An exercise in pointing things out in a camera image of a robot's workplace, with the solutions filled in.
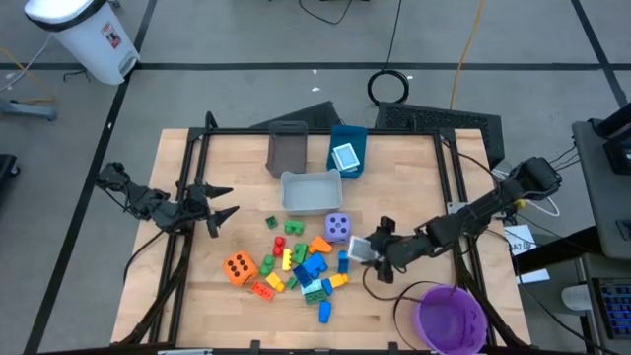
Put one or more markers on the white paper sheet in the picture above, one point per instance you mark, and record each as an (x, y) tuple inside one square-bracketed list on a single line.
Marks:
[(535, 276)]

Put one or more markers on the blue single-stud block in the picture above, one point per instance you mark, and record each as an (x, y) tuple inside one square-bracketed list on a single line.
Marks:
[(325, 312)]

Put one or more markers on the dark grey flat panel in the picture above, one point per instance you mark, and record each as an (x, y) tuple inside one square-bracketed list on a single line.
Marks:
[(310, 118)]

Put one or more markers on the teal card pack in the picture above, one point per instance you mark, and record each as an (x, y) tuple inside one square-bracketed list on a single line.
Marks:
[(351, 170)]

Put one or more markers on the black perforated panel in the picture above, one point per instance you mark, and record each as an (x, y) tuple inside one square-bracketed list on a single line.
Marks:
[(434, 120)]

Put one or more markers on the purple bowl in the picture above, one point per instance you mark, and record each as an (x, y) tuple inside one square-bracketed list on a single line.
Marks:
[(451, 320)]

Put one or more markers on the black table frame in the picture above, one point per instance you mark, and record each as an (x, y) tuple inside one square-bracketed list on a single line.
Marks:
[(315, 131)]

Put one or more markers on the dark translucent grey bin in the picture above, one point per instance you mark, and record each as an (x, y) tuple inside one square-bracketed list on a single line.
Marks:
[(287, 150)]

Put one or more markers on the white printed label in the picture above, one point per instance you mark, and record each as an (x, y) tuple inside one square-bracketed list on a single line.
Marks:
[(522, 241)]

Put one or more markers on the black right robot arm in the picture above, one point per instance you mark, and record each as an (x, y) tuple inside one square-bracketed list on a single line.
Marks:
[(473, 217)]

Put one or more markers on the red two-stud block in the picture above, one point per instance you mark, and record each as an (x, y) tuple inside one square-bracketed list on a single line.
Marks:
[(279, 246)]

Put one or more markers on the wide green stud block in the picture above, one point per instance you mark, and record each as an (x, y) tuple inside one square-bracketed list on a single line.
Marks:
[(294, 228)]

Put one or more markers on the white card pack grey print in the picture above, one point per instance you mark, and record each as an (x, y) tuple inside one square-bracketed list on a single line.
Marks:
[(361, 249)]

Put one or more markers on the blue plastic bin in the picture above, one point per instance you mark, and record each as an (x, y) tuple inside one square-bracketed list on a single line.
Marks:
[(357, 135)]

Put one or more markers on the grey stand foot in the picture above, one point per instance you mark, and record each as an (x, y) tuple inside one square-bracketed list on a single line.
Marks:
[(29, 109)]

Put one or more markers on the small dark green block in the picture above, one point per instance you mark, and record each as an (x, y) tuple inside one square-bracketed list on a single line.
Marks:
[(271, 222)]

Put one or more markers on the computer keyboard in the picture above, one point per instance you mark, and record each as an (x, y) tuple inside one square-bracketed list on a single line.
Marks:
[(616, 308)]

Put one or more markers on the black device on cart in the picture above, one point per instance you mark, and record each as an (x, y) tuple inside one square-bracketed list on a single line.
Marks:
[(618, 153)]

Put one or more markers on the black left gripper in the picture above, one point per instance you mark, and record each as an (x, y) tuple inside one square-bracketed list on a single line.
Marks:
[(194, 207)]

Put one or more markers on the grey cart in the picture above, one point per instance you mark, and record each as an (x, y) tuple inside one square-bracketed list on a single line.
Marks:
[(606, 197)]

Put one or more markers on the large green flat-stud brick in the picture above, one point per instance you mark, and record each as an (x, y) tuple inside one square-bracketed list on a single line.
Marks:
[(316, 297)]

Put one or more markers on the green hollow-underside brick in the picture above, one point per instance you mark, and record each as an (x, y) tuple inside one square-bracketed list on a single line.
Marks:
[(292, 283)]

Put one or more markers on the yellow single-stud block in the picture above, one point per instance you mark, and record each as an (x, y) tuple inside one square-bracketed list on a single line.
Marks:
[(338, 280), (275, 281)]

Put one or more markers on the pale teal stud block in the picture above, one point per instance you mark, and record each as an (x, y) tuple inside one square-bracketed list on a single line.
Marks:
[(310, 286)]

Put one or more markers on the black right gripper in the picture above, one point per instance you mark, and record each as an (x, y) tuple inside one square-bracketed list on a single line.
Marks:
[(401, 250)]

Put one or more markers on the dark blue block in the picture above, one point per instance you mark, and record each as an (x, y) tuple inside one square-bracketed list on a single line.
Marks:
[(301, 275)]

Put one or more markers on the white pedal trash bin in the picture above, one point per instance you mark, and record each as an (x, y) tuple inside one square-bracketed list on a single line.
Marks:
[(93, 44)]

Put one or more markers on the orange foam die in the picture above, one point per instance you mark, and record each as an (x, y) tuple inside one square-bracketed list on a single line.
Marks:
[(240, 267)]

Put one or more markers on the red-orange flat brick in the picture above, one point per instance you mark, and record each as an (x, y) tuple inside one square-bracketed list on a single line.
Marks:
[(262, 291)]

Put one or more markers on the large blue notched block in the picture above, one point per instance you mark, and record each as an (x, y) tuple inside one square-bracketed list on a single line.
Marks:
[(316, 263)]

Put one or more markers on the small blue block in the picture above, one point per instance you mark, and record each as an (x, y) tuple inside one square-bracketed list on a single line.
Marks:
[(327, 287)]

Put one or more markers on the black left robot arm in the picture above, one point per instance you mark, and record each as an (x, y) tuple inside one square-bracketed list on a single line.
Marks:
[(148, 202)]

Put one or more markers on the green round two-stud block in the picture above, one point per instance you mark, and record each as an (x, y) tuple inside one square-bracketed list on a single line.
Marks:
[(266, 265)]

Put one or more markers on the orange sloped block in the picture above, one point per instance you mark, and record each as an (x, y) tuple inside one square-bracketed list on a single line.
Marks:
[(320, 245)]

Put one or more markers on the purple foam die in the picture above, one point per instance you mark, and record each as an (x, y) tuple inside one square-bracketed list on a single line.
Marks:
[(337, 227)]

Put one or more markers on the green rectangular block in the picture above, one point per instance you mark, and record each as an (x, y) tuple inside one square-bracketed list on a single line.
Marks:
[(300, 253)]

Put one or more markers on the black floor equipment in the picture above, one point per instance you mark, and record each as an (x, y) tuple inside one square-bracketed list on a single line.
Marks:
[(6, 170)]

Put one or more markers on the tall blue block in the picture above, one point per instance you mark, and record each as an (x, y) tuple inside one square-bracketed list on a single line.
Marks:
[(343, 262)]

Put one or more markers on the yellow flat brick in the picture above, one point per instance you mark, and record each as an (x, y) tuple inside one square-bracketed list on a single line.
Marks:
[(287, 260)]

